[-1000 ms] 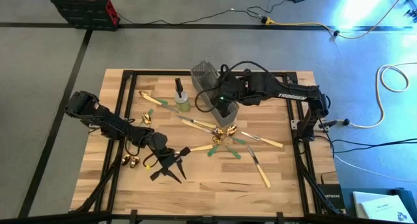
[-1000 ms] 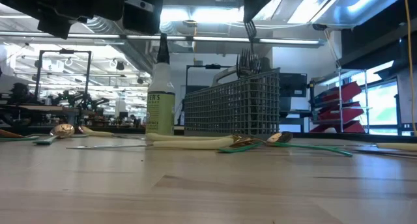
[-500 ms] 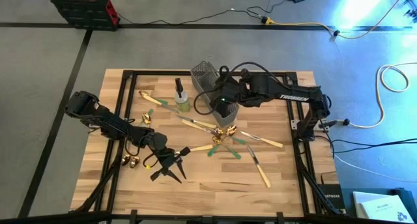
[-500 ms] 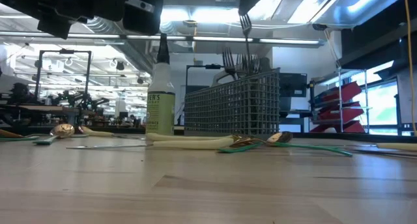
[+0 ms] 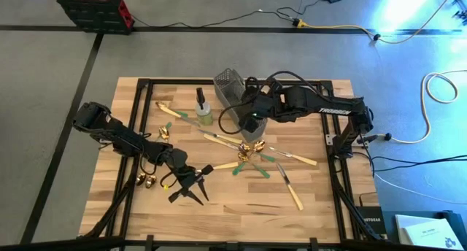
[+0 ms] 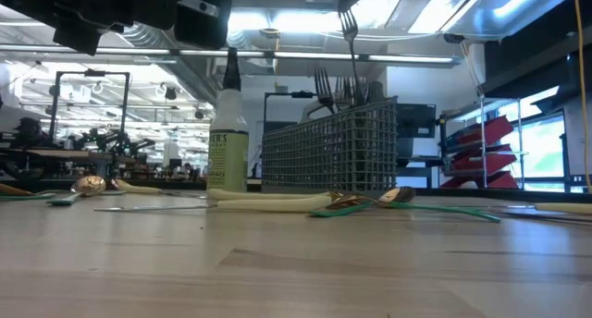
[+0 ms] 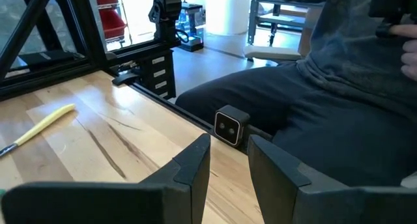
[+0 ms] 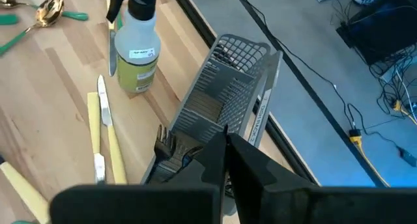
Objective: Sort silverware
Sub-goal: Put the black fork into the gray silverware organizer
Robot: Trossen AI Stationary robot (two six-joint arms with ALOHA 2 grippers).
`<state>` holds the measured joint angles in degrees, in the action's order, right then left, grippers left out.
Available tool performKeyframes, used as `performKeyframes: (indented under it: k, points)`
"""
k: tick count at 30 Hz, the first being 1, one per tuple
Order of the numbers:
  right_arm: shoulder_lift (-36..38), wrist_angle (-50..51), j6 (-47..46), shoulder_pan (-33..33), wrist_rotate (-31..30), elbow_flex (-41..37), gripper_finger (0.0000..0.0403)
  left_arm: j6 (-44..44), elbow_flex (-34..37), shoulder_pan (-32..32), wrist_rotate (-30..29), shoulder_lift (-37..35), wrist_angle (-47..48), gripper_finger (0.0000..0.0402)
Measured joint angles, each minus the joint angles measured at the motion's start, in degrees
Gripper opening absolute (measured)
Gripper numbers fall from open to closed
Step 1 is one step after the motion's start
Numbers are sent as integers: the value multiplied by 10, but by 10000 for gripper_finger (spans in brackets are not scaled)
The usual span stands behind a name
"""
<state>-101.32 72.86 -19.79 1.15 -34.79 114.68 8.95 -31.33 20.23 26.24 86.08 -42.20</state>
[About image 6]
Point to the green spray bottle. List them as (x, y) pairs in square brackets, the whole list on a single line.
[(227, 161)]

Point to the grey mesh cutlery basket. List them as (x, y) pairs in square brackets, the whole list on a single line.
[(324, 147)]

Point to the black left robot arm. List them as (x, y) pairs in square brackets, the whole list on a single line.
[(92, 8)]

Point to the long ceiling light tube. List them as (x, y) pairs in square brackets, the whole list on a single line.
[(407, 58)]

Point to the black monitor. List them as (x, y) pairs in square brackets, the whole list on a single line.
[(416, 120)]

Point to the distant person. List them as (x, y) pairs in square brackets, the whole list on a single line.
[(188, 170)]

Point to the metal shelf rack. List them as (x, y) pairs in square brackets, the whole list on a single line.
[(482, 105)]

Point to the distant work table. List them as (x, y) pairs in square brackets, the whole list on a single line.
[(69, 155)]

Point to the red storage bin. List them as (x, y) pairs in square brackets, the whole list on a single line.
[(499, 180), (490, 130), (495, 161)]

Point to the black stand frame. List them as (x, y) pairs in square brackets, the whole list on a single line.
[(303, 94)]

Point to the large silver ceiling duct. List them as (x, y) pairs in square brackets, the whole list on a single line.
[(509, 8)]

